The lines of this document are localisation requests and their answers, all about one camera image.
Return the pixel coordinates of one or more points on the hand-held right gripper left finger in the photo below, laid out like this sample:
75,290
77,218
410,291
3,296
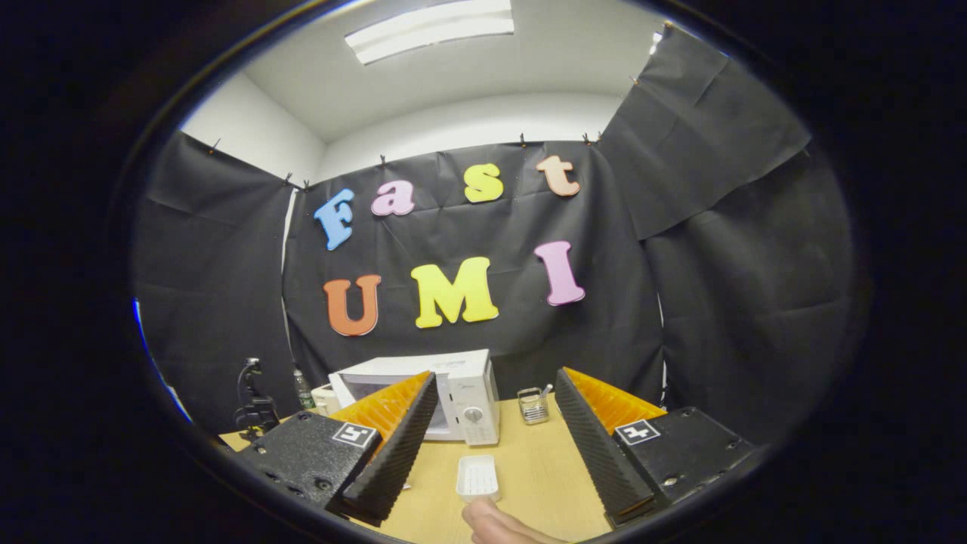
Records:
396,461

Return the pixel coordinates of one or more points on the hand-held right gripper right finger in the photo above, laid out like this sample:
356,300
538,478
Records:
600,461

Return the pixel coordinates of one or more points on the white microwave oven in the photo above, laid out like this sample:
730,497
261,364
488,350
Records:
468,385

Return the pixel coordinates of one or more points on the clear plastic water bottle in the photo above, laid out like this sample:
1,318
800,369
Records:
304,394

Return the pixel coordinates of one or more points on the small white appliance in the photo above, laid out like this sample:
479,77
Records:
325,399

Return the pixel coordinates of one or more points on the white plastic tray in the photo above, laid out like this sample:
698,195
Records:
477,477

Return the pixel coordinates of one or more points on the metal spoon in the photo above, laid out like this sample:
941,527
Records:
545,390

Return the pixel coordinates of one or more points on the black backdrop cloth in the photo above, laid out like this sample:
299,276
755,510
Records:
468,227

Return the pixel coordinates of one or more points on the long ceiling light panel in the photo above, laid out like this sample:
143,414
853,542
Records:
430,30

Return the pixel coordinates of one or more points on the small ceiling light panel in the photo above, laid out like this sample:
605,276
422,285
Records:
656,41

